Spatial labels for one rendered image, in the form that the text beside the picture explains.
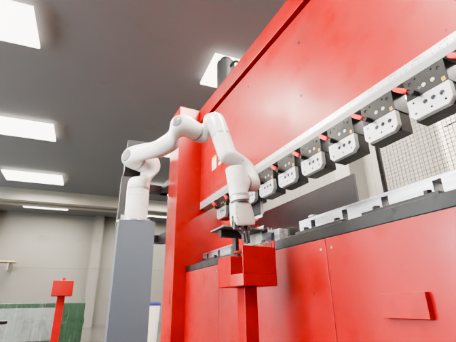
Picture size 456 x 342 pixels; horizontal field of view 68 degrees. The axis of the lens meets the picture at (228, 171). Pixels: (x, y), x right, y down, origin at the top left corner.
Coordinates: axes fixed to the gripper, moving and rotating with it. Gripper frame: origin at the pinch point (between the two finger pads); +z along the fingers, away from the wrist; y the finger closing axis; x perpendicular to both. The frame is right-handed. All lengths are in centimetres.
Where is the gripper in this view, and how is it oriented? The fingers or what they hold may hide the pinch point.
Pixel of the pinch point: (245, 238)
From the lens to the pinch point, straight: 142.1
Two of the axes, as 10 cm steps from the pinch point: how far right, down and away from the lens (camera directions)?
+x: 5.2, -3.6, -7.8
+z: 1.4, 9.3, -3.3
